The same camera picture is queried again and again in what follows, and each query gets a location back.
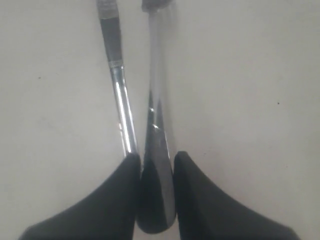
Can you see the silver fork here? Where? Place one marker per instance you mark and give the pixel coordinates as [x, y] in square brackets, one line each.
[156, 207]

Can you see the silver table knife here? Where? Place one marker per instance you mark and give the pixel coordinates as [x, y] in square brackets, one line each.
[109, 19]

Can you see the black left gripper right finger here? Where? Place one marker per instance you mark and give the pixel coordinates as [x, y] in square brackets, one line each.
[205, 212]

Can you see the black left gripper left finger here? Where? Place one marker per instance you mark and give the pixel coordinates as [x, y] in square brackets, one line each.
[108, 213]

